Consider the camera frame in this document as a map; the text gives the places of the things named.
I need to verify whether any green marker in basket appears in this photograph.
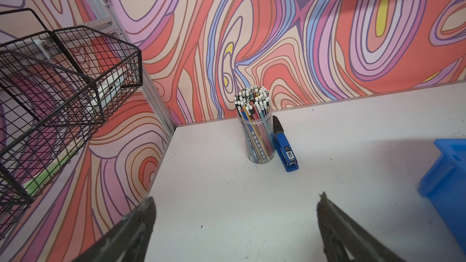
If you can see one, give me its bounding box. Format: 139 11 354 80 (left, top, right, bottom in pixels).
23 140 84 196

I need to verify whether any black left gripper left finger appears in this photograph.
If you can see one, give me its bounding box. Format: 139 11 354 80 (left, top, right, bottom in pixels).
74 197 157 262

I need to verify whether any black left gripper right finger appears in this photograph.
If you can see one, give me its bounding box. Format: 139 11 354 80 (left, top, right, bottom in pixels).
317 192 403 262

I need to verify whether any white marker in basket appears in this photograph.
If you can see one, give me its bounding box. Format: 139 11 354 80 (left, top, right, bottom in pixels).
86 67 127 114

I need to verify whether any clear pencil holder with pencils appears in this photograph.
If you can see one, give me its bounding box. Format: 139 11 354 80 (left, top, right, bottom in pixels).
234 86 275 164

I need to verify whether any black wire basket on left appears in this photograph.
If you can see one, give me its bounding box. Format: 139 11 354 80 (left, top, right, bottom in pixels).
1 25 143 238

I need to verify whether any blue plastic bin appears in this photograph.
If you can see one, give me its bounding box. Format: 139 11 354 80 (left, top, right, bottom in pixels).
418 139 466 251

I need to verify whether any blue stapler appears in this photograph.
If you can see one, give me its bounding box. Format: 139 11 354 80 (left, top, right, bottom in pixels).
273 115 299 172

